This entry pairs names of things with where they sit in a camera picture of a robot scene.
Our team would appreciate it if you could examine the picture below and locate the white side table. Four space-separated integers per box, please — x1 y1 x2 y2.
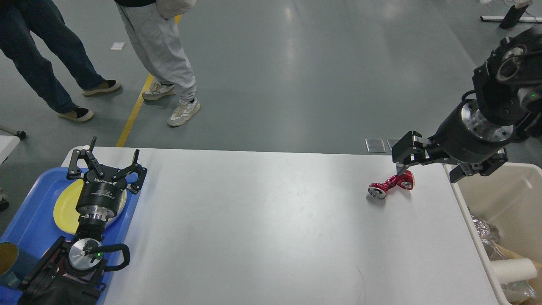
0 124 27 211

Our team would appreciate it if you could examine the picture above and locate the person in light grey trousers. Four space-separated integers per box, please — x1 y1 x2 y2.
116 0 201 127

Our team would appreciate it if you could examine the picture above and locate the blue plastic tray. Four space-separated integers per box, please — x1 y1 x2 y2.
0 168 143 305

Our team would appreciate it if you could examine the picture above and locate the white paper cup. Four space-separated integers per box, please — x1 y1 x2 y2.
490 258 538 284

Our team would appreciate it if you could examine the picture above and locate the metal floor plate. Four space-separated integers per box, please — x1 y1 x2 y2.
365 139 387 153
386 139 399 151

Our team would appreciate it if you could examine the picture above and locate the right metal floor plate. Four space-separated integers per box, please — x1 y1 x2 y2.
386 139 399 151

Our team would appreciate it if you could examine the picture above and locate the beige plastic bin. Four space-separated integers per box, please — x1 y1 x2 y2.
451 163 542 305

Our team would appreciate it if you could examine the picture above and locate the left metal floor plate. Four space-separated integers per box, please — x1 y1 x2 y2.
365 139 387 153

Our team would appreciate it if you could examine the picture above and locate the aluminium foil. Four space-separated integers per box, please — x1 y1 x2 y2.
470 214 539 305

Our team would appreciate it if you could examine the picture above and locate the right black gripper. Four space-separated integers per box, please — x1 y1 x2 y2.
391 99 515 183

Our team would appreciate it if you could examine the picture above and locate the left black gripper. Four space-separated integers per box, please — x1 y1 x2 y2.
66 136 148 221

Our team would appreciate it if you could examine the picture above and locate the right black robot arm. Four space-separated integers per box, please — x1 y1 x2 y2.
392 25 542 183

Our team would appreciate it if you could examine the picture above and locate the person in blue jeans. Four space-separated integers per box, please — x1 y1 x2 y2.
0 0 122 123

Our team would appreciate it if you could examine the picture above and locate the dark green mug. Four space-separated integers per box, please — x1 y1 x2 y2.
0 242 39 289

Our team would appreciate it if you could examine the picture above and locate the crushed red soda can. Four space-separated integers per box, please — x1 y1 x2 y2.
368 170 415 200

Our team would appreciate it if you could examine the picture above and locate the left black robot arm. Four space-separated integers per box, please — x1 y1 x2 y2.
17 137 147 305

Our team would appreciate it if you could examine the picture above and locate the yellow plate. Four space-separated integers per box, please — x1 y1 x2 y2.
53 179 107 238

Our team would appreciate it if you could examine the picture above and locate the brown paper bag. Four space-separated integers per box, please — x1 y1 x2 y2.
495 243 542 305

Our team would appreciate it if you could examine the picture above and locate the black stand on floor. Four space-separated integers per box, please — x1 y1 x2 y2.
499 0 532 29

